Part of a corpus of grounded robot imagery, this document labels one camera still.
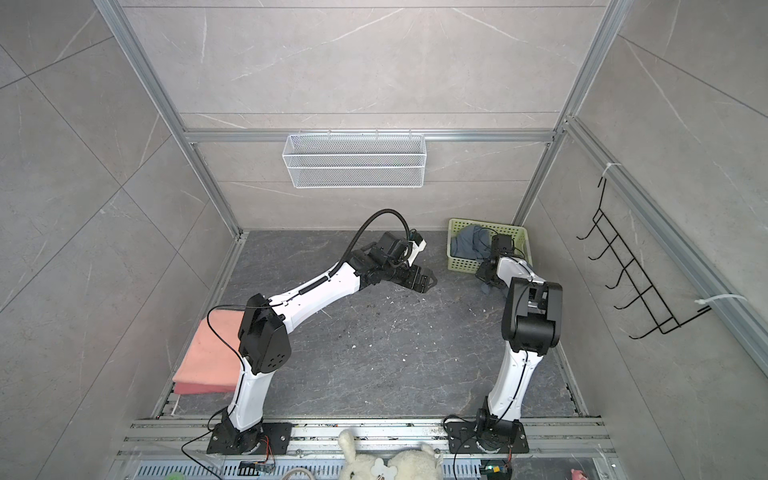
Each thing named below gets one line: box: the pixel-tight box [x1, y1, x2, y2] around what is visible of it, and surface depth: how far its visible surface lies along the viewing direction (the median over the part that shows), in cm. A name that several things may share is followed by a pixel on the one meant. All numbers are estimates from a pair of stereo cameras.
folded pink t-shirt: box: [172, 310, 245, 395], surface depth 83 cm
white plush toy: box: [338, 428, 443, 480], surface depth 65 cm
